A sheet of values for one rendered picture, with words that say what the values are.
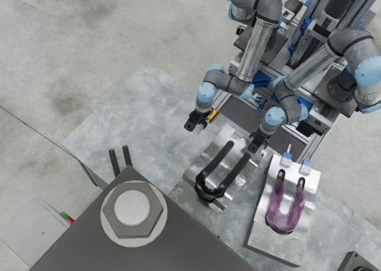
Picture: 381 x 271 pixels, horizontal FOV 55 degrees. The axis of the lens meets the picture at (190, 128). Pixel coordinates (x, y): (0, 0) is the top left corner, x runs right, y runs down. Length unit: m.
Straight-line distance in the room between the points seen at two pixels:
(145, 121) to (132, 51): 1.32
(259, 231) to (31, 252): 1.02
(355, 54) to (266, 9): 0.37
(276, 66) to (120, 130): 0.94
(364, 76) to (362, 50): 0.09
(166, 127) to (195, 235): 1.41
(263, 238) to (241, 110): 1.24
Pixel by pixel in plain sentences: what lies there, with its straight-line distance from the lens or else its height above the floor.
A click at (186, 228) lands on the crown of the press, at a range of 0.65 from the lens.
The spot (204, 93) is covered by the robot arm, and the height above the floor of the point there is 1.30.
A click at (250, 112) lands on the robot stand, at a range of 2.80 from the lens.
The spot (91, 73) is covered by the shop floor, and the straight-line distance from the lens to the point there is 3.18.
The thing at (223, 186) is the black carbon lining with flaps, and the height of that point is 0.92.
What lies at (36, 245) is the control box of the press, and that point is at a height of 1.47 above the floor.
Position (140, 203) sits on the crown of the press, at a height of 2.06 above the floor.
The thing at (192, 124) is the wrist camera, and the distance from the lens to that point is 1.72.
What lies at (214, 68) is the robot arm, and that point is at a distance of 1.65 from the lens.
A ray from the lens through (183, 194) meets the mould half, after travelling 1.84.
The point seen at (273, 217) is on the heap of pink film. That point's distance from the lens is 1.86.
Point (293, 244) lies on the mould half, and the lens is 1.85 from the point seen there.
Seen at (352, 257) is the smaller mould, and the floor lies 0.87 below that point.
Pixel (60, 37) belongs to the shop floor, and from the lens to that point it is 3.45.
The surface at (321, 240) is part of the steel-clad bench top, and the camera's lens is 2.02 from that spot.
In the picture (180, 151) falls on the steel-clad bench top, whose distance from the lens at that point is 1.97.
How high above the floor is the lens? 2.65
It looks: 66 degrees down
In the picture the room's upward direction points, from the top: 10 degrees clockwise
